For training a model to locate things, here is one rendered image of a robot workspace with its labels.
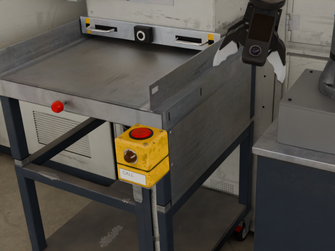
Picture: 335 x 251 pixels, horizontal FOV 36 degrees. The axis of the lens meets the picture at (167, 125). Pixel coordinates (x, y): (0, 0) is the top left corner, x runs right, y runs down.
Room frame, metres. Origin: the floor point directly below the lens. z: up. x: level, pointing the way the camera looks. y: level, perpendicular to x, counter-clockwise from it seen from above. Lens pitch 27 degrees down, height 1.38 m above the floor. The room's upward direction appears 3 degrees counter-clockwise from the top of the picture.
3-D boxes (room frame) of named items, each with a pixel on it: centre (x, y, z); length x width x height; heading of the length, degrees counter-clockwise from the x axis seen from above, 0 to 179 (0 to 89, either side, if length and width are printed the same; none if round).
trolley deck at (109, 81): (1.56, 0.09, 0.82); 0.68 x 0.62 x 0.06; 148
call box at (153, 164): (0.91, 0.05, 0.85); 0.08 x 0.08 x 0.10; 58
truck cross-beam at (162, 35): (1.64, 0.04, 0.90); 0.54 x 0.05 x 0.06; 58
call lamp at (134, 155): (0.87, 0.08, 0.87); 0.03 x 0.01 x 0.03; 58
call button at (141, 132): (0.91, 0.05, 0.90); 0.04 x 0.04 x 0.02
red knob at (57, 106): (1.25, 0.29, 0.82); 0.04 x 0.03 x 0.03; 148
